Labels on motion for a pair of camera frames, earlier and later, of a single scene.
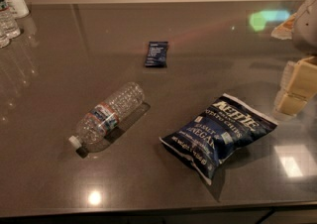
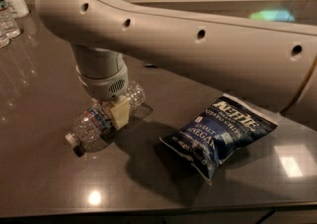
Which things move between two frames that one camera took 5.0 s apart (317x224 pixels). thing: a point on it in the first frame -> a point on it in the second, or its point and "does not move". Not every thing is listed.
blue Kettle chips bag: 203,145 does not move
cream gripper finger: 300,78 -> 106,76
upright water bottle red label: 9,29 does not move
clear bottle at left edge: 4,36 does not move
